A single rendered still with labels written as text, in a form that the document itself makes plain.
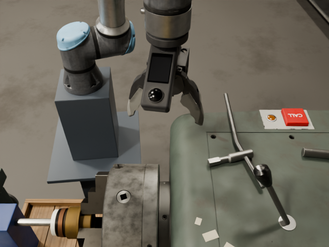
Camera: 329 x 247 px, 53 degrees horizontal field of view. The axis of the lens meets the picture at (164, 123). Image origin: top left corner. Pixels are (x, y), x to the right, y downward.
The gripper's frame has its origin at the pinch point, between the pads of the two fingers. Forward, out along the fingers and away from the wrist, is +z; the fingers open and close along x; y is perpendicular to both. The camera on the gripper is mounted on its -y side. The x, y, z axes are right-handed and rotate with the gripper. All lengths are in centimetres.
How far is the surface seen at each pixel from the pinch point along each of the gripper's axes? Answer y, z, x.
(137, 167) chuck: 3.2, 20.7, 7.5
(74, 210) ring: -6.7, 30.1, 22.7
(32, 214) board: 1, 54, 46
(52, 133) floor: 112, 142, 109
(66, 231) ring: -11.7, 31.8, 23.3
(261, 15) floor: 337, 142, -60
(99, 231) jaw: -10.6, 31.5, 15.0
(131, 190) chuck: -5.5, 18.2, 6.8
